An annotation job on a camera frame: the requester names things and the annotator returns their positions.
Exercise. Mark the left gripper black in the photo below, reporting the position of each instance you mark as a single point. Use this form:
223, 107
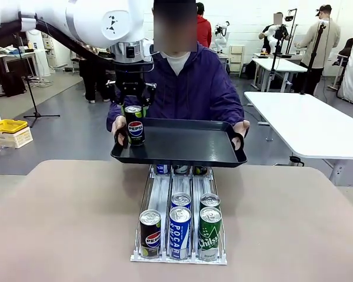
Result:
130, 80

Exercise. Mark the black Pepsi can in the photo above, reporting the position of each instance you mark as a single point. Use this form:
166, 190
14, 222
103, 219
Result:
200, 170
150, 235
135, 129

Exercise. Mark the black plastic serving tray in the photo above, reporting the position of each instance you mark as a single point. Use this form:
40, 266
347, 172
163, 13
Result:
179, 144

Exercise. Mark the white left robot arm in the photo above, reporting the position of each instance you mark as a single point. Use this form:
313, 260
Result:
85, 17

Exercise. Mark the person's left forearm purple sleeve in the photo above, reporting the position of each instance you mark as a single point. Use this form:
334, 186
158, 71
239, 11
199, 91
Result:
235, 113

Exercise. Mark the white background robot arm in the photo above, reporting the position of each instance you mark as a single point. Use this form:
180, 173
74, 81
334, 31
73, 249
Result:
222, 33

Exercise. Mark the person's right forearm purple sleeve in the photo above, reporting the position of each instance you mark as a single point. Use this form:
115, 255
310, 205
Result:
113, 113

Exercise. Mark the person in plaid shirt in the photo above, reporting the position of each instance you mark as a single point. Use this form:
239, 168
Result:
89, 82

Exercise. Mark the person in purple hooded jacket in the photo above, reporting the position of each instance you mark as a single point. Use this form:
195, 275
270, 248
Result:
194, 88

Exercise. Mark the person in red hoodie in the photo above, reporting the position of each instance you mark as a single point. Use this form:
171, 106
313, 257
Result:
204, 29

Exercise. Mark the person in black shirt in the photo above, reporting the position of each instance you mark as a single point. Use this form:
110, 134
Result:
270, 35

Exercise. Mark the person in beige jacket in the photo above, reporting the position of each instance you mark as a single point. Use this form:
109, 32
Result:
326, 41

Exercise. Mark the person's right hand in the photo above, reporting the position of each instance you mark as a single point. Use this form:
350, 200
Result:
118, 123

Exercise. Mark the person's left hand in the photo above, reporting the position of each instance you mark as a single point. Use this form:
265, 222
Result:
241, 127

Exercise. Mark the blue Pocari Sweat can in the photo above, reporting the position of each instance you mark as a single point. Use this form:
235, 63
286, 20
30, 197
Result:
162, 169
181, 199
180, 235

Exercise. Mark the green Chilsung cider can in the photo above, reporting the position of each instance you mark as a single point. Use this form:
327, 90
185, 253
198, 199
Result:
209, 238
181, 169
210, 200

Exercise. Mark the white can dispenser rack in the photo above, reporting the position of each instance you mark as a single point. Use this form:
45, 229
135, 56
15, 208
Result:
179, 183

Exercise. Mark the black tripod stand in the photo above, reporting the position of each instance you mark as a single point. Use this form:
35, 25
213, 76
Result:
275, 64
32, 100

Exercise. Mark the white tower air conditioner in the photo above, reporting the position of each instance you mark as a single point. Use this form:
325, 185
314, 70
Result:
39, 54

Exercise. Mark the white drawer cart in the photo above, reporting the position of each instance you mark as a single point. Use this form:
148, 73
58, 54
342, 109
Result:
237, 57

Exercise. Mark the cluttered white side table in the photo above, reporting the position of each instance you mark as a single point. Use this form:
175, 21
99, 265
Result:
11, 55

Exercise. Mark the yellow and white crate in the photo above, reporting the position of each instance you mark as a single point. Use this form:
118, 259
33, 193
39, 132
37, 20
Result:
9, 132

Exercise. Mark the white desk with grey legs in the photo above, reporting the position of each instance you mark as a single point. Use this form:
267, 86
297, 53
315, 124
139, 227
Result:
282, 64

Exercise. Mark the large white table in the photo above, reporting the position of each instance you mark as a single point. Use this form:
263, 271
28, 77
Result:
306, 123

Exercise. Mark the black office chair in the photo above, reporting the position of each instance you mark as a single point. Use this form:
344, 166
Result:
348, 47

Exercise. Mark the black tripod with camera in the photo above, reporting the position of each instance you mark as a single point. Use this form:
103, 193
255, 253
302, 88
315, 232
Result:
313, 58

